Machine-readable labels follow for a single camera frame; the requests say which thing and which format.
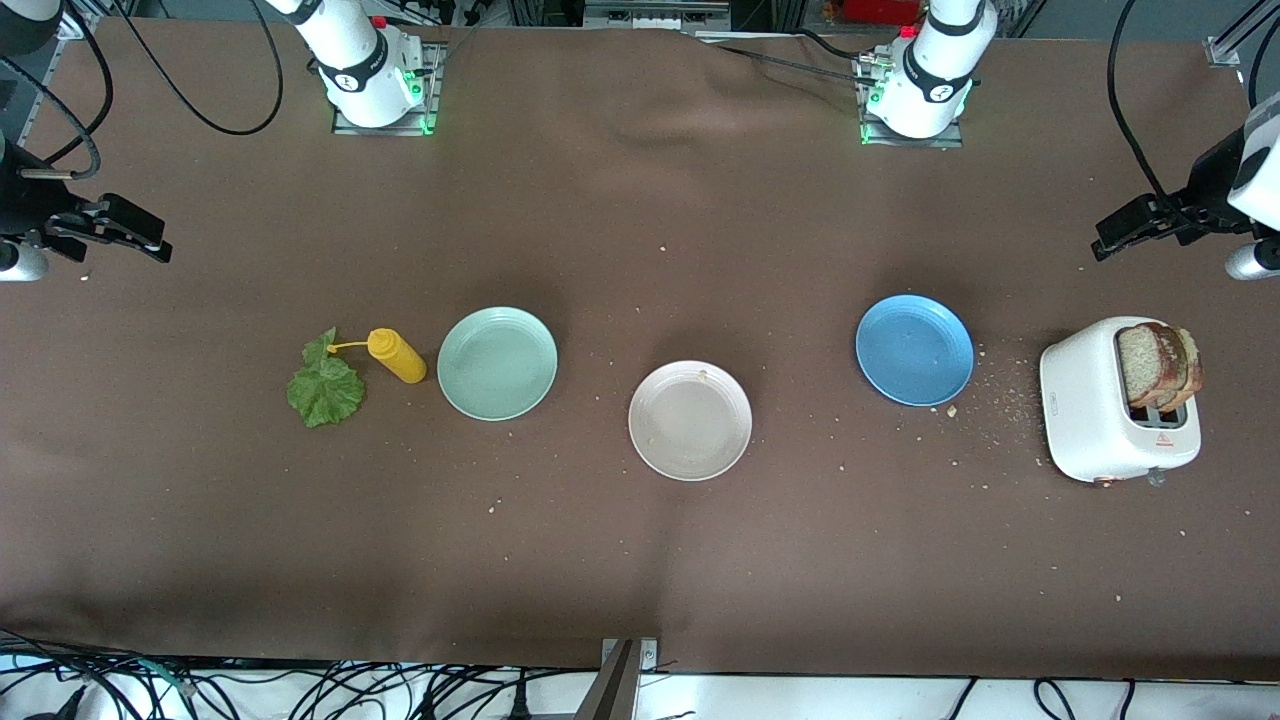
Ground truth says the grey metal equipment box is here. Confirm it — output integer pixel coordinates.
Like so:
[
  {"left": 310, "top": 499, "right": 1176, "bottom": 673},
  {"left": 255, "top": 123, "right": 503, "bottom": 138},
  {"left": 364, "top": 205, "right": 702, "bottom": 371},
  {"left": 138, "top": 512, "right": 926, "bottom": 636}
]
[{"left": 583, "top": 0, "right": 731, "bottom": 31}]

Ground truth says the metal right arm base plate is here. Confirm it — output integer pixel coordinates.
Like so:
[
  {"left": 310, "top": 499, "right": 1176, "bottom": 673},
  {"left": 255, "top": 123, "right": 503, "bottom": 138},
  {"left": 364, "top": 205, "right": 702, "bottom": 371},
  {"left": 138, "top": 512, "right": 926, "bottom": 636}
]
[{"left": 332, "top": 40, "right": 442, "bottom": 137}]

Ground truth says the red box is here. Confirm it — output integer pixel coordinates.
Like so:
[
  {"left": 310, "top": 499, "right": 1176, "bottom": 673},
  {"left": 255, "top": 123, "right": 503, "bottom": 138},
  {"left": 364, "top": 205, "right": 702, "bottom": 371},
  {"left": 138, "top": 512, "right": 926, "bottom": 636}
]
[{"left": 845, "top": 0, "right": 921, "bottom": 26}]

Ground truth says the light green plate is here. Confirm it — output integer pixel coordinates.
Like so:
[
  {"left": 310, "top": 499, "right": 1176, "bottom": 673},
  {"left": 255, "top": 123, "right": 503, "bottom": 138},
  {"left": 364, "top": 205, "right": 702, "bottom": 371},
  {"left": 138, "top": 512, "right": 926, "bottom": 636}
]
[{"left": 437, "top": 306, "right": 559, "bottom": 423}]

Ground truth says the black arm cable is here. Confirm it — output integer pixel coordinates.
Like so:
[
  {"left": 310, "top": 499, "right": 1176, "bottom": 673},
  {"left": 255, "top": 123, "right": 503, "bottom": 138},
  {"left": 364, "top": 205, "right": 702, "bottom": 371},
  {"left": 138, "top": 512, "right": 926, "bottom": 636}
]
[
  {"left": 1106, "top": 0, "right": 1280, "bottom": 216},
  {"left": 0, "top": 0, "right": 285, "bottom": 182}
]

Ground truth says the white two-slot toaster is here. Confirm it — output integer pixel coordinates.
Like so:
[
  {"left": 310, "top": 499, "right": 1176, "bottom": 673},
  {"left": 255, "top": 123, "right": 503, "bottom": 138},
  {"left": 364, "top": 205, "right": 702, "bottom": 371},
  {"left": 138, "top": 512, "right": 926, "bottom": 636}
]
[{"left": 1040, "top": 316, "right": 1203, "bottom": 488}]

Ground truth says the teal floor cable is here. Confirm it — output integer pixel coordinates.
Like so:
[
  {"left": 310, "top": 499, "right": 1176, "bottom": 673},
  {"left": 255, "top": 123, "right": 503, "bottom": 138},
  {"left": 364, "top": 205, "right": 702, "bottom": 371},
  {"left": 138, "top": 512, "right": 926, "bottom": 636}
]
[{"left": 128, "top": 655, "right": 206, "bottom": 701}]

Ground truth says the beige plate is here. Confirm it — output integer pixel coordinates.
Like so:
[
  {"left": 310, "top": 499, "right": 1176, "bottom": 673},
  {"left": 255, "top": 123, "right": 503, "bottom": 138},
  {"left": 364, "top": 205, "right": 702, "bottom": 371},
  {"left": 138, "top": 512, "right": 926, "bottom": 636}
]
[{"left": 627, "top": 359, "right": 754, "bottom": 483}]

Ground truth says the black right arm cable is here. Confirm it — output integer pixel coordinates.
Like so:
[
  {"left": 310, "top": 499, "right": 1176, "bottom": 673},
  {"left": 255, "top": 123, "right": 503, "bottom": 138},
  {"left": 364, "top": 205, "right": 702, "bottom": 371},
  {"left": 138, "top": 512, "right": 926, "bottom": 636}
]
[{"left": 0, "top": 0, "right": 285, "bottom": 182}]

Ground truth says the metal table edge bracket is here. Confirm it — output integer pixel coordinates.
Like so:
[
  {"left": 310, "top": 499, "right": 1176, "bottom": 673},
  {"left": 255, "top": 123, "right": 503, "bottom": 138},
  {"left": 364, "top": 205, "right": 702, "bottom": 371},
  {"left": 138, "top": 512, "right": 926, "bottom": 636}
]
[{"left": 598, "top": 637, "right": 661, "bottom": 720}]

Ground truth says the brown table cloth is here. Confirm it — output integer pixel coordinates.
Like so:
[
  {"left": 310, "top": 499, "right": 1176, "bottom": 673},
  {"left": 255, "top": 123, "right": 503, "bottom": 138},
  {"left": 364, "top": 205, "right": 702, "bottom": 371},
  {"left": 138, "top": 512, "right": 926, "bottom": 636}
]
[{"left": 0, "top": 18, "right": 1280, "bottom": 683}]

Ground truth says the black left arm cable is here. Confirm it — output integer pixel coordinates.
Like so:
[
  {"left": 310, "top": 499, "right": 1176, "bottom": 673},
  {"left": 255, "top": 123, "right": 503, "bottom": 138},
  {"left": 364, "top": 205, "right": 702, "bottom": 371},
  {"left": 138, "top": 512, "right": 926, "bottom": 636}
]
[{"left": 1106, "top": 0, "right": 1280, "bottom": 216}]

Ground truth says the brown bread slice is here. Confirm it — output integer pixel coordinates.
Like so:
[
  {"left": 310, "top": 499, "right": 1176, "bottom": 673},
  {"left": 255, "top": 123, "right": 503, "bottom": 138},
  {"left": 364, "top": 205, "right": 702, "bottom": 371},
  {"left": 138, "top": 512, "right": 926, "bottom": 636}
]
[
  {"left": 1116, "top": 322, "right": 1187, "bottom": 409},
  {"left": 1160, "top": 328, "right": 1205, "bottom": 414}
]

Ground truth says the green lettuce leaf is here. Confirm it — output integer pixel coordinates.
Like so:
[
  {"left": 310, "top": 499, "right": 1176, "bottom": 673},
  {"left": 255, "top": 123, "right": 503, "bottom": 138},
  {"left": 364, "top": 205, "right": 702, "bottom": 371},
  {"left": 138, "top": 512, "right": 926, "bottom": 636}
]
[{"left": 286, "top": 327, "right": 367, "bottom": 429}]

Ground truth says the black cable on cloth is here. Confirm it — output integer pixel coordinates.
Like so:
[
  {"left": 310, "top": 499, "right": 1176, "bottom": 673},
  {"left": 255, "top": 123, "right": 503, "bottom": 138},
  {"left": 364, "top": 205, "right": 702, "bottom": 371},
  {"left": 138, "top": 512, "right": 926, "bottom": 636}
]
[{"left": 690, "top": 30, "right": 886, "bottom": 86}]

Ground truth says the blue plate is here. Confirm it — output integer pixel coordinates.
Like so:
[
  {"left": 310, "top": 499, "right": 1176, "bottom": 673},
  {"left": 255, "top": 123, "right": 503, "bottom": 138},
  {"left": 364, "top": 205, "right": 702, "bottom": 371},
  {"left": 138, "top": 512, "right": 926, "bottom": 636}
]
[{"left": 855, "top": 294, "right": 975, "bottom": 408}]

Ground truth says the yellow mustard squeeze bottle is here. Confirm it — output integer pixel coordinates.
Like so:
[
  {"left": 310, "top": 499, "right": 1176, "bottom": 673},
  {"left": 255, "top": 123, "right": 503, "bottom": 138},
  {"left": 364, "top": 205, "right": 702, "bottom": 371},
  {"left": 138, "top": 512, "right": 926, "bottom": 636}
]
[{"left": 327, "top": 328, "right": 428, "bottom": 385}]

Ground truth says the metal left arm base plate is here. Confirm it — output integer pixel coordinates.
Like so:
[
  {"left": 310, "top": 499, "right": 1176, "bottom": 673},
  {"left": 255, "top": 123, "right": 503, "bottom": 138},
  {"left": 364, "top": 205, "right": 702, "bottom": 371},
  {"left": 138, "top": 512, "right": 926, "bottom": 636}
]
[{"left": 855, "top": 55, "right": 964, "bottom": 150}]

